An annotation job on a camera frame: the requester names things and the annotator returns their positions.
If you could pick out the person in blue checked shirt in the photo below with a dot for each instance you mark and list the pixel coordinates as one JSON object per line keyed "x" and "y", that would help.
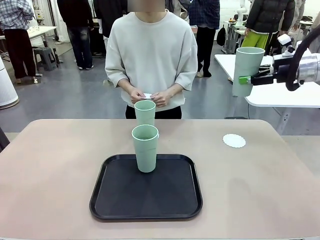
{"x": 203, "y": 12}

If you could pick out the grey plastic step stool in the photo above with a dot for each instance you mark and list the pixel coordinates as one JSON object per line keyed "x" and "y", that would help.
{"x": 45, "y": 50}

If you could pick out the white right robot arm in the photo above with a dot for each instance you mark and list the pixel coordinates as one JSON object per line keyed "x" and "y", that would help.
{"x": 310, "y": 67}

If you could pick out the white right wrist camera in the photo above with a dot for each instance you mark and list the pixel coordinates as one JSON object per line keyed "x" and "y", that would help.
{"x": 285, "y": 41}

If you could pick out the black backpack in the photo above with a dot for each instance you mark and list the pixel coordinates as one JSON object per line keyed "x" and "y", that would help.
{"x": 221, "y": 36}

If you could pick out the black plastic serving tray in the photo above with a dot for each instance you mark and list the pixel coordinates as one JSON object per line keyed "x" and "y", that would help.
{"x": 147, "y": 195}

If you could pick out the person in plaid shirt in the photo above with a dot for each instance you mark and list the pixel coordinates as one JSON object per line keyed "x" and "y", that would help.
{"x": 15, "y": 15}

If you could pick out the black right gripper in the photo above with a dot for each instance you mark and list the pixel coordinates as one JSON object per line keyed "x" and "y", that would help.
{"x": 281, "y": 73}

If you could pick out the person's right hand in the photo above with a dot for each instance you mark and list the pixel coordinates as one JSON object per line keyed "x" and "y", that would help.
{"x": 136, "y": 95}

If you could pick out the person in beige top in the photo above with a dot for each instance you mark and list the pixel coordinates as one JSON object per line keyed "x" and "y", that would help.
{"x": 150, "y": 50}

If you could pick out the person's left forearm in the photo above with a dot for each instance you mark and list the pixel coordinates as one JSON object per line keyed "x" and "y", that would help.
{"x": 176, "y": 89}

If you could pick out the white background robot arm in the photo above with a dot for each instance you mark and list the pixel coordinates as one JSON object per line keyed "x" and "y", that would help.
{"x": 241, "y": 10}

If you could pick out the person's right forearm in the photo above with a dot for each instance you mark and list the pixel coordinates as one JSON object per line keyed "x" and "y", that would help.
{"x": 124, "y": 86}

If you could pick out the person's left hand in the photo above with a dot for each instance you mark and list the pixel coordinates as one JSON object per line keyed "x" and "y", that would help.
{"x": 165, "y": 98}

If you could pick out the grey background workbench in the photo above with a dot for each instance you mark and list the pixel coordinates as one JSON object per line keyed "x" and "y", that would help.
{"x": 232, "y": 32}

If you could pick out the pale green plastic cup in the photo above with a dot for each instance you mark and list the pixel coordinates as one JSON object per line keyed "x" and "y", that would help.
{"x": 246, "y": 65}
{"x": 145, "y": 116}
{"x": 146, "y": 157}

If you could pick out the person in black puffer jacket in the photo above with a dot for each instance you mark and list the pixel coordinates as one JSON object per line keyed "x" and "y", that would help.
{"x": 270, "y": 15}

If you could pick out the white background table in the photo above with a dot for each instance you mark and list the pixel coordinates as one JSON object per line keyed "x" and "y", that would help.
{"x": 275, "y": 97}

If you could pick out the person in black with jeans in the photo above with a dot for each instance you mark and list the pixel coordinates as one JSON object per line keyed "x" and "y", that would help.
{"x": 75, "y": 15}

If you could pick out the white background desk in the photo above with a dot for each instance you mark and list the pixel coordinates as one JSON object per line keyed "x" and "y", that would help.
{"x": 42, "y": 30}

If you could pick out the grey wall electrical box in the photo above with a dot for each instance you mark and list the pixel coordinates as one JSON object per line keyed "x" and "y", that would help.
{"x": 38, "y": 15}

